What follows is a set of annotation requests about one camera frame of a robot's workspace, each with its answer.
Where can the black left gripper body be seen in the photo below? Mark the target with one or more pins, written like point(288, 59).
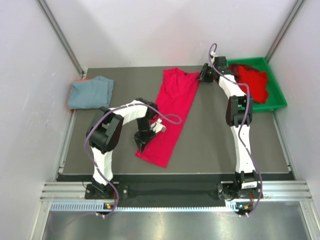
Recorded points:
point(144, 134)

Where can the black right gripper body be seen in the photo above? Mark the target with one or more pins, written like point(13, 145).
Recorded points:
point(207, 74)

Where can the crimson red t-shirt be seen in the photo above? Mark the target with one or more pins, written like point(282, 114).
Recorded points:
point(174, 100)

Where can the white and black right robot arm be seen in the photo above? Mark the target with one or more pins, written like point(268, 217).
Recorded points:
point(238, 116)

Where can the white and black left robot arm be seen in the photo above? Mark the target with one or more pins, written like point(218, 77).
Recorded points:
point(104, 134)

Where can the dark maroon t-shirt in bin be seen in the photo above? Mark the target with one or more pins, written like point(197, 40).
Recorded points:
point(235, 69)

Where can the bright red t-shirt in bin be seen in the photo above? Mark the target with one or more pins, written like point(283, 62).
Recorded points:
point(257, 84)

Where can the folded blue-grey t-shirt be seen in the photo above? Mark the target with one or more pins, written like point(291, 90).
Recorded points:
point(100, 91)

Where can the green plastic bin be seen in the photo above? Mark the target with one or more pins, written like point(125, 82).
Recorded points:
point(276, 99)

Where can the folded orange t-shirt under blue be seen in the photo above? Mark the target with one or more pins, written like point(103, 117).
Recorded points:
point(78, 94)

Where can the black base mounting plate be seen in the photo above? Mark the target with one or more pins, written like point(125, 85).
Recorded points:
point(163, 194)

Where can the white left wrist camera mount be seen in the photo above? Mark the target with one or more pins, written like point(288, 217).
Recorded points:
point(157, 126)

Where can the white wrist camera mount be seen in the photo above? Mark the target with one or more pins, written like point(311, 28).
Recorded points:
point(212, 55)
point(157, 126)

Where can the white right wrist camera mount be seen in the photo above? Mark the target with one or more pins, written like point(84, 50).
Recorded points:
point(212, 55)

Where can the slotted grey cable duct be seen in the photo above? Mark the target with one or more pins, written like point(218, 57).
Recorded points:
point(103, 207)

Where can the right aluminium corner post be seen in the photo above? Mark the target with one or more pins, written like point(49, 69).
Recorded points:
point(285, 26)

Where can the aluminium corner post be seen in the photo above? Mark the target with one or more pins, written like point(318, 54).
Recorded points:
point(285, 26)
point(60, 35)

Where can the aluminium front frame rail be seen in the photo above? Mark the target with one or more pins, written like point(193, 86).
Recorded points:
point(291, 190)

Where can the left aluminium corner post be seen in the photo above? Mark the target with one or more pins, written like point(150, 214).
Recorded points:
point(60, 35)

